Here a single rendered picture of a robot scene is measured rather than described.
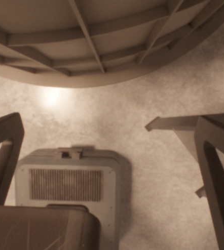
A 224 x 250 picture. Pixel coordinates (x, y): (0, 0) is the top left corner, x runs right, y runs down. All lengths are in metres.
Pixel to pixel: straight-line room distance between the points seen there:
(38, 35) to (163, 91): 0.91
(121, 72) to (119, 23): 0.76
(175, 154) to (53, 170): 0.70
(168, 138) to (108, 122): 0.36
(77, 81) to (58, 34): 0.77
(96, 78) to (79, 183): 0.57
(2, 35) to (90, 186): 0.79
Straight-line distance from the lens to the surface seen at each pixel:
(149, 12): 0.58
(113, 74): 1.31
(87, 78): 1.32
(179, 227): 1.59
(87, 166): 1.12
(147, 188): 1.44
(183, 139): 1.08
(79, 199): 1.18
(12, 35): 0.61
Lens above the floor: 1.33
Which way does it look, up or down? 83 degrees down
